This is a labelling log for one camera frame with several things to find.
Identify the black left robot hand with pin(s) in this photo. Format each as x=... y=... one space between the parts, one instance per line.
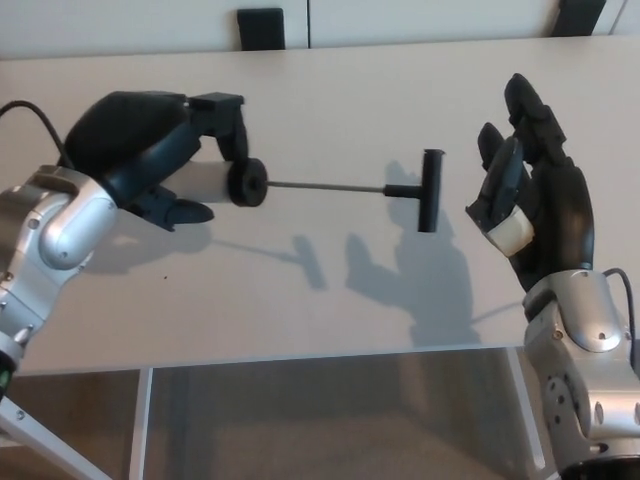
x=125 y=130

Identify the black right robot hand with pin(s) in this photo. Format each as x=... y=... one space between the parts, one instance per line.
x=555 y=210

